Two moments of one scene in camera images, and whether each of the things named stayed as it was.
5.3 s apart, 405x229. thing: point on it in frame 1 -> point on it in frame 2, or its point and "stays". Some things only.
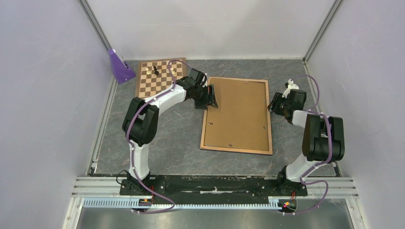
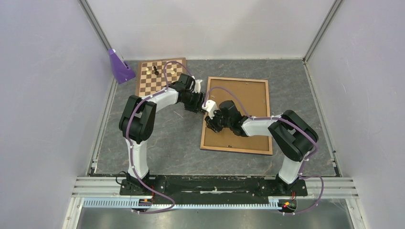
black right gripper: [273, 107] -> [212, 124]
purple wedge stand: [121, 72] stays
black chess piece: [156, 72] stays
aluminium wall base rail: [113, 88] stays
